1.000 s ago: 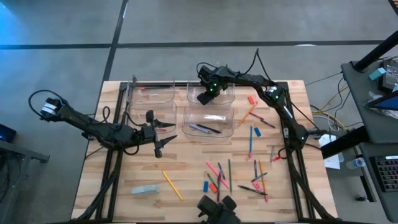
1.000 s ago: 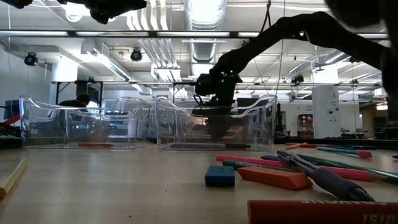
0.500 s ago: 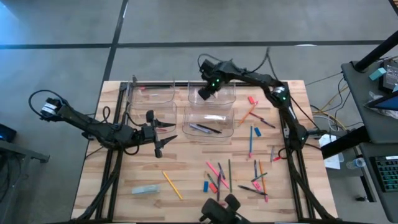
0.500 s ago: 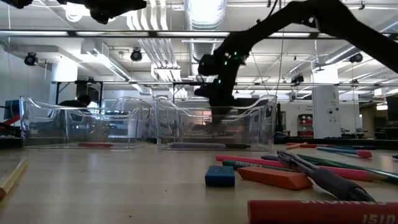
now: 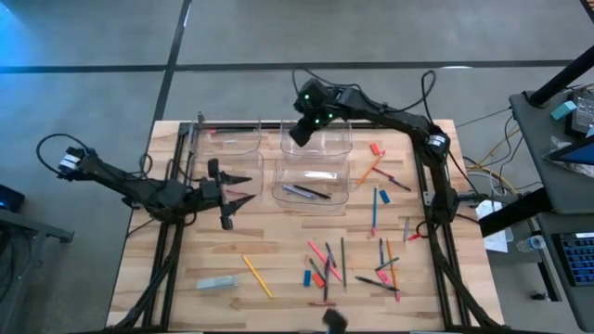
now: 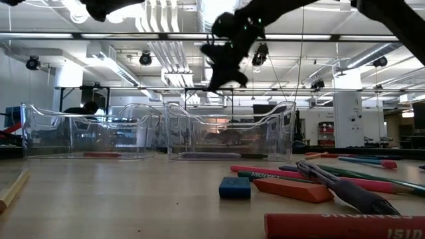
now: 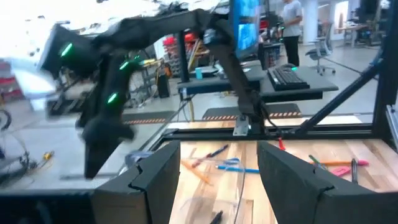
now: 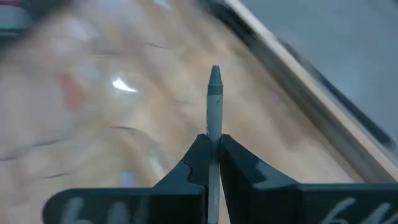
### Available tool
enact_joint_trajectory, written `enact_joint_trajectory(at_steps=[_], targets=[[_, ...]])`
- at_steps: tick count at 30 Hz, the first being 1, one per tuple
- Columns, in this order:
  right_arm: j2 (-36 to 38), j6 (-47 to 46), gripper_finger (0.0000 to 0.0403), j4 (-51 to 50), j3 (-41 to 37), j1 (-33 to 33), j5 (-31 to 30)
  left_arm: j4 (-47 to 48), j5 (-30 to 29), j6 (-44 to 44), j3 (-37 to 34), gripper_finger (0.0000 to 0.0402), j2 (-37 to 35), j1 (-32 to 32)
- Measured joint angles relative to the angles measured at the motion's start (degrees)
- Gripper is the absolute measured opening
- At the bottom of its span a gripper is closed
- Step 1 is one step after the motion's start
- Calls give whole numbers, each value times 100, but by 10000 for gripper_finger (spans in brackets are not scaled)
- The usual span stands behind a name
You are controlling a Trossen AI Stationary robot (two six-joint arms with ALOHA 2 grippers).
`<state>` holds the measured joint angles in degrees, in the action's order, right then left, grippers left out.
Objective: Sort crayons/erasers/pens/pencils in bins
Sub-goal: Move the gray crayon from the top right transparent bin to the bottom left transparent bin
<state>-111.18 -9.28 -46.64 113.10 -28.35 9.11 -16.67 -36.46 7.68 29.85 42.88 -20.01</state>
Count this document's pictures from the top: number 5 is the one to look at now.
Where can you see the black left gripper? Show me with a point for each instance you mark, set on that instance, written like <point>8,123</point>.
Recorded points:
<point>209,192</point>

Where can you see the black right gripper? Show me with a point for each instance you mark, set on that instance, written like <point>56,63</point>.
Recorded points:
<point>302,134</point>

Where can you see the green pencil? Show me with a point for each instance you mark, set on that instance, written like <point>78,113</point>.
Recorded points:
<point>343,260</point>
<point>232,130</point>

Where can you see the orange pencil pink eraser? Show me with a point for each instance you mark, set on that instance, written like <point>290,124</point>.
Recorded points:
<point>369,170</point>
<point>392,264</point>

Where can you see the yellow pencil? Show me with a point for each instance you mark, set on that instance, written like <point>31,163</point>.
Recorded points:
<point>257,276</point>

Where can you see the blue pencil pink eraser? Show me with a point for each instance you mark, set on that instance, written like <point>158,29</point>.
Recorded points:
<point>374,209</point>

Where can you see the dark blue crayon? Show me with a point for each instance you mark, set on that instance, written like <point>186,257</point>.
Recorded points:
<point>399,184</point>

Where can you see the green pen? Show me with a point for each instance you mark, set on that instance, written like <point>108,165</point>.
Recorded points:
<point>317,269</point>

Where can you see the orange-red eraser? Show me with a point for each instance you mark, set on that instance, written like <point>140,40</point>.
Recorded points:
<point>318,280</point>

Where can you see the dark purple pen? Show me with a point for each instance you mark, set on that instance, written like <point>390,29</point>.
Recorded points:
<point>326,285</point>

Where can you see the grey marker pen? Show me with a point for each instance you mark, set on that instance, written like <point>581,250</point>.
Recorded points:
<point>406,229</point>

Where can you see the red marker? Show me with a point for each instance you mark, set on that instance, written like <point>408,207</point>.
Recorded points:
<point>322,304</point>

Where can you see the green crayon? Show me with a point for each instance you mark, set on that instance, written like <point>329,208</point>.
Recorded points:
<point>386,264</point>

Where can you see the dark pens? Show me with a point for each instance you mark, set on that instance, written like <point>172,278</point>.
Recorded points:
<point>371,281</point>

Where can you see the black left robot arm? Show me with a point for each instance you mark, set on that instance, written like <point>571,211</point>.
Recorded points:
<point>139,190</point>

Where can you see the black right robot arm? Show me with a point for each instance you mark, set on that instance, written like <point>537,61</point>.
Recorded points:
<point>436,153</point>

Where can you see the clear plastic bin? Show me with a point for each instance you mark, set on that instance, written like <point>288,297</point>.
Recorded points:
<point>199,162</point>
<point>339,185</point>
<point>334,144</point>
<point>204,141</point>

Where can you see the blue-grey pen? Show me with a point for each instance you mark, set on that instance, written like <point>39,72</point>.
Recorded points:
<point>297,190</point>

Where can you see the black pen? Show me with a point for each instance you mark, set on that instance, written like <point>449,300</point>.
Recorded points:
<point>313,192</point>

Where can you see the red eraser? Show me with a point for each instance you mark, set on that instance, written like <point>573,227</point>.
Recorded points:
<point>375,149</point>

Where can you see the pale grey stapler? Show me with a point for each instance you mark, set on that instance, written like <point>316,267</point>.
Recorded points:
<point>217,283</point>

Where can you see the red tag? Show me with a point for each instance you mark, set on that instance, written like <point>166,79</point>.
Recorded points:
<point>414,236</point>

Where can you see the black blurry object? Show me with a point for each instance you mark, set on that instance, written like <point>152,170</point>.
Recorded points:
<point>335,321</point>

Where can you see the grey metal stand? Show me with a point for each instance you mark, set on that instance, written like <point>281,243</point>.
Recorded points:
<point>37,227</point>

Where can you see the white paper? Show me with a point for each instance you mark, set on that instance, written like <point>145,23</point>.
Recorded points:
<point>494,240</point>

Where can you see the dark device blue light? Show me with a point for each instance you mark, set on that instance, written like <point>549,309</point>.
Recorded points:
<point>10,199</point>

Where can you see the black support beam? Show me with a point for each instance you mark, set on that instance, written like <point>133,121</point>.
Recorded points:
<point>515,212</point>

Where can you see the grey side desk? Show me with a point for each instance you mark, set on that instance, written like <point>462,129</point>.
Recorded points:
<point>533,153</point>

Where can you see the clear water bottle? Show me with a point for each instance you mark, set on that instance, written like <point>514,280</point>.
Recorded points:
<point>531,243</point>

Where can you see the teal box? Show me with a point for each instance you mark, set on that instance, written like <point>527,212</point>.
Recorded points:
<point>563,110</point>

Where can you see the black stand pole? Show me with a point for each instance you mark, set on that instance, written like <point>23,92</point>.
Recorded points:
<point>561,78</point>

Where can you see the tablet with blue screen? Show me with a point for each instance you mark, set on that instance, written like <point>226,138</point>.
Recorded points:
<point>577,155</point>

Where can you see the black device with label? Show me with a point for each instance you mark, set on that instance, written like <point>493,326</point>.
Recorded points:
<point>584,116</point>

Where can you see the small black floor object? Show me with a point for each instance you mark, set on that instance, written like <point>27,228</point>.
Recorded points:
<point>538,295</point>

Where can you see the black keyboard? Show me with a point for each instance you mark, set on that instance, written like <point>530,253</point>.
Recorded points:
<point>577,260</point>

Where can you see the dark grey desk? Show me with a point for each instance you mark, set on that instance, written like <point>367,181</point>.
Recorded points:
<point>584,306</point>

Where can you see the black aluminium table frame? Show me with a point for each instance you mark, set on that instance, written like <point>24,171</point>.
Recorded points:
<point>269,125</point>

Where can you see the grey clamp post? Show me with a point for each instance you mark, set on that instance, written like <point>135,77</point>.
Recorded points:
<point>200,117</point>

